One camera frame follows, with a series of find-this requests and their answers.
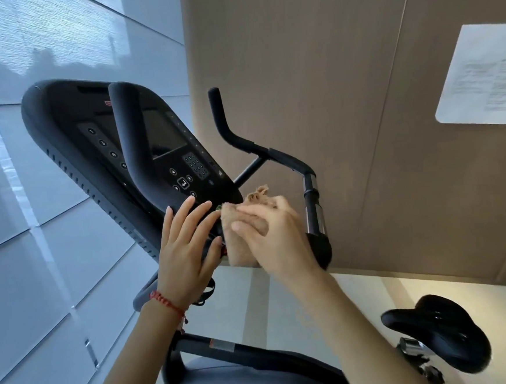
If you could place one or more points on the person's right hand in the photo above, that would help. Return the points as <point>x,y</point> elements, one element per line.
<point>283,239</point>

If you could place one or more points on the person's left hand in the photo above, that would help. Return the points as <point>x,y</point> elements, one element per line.
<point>184,260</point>

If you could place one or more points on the person's left little finger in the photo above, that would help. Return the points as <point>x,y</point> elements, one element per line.
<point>167,227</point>

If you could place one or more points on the person's right thumb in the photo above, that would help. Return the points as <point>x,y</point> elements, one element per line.
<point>250,236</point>

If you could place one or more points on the person's left middle finger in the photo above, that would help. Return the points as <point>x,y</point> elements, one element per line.
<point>205,226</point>

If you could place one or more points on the brown cleaning cloth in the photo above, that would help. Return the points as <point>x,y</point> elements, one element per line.
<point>240,248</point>

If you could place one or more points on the black exercise bike console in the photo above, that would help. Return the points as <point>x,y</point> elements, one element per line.
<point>78,138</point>

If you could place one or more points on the person's left forearm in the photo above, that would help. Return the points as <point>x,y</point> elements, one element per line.
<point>139,360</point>

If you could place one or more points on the person's right forearm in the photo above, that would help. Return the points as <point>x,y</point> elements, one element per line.
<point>356,334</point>

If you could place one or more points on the black exercise bike seat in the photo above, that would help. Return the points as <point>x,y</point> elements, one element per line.
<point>443,332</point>

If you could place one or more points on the white printed paper sheet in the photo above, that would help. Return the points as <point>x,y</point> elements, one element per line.
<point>480,75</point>

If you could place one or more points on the dark grey exercise bike frame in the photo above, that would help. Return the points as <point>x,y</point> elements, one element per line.
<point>232,375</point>

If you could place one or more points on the chrome seat post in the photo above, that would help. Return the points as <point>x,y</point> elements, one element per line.
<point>416,351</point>

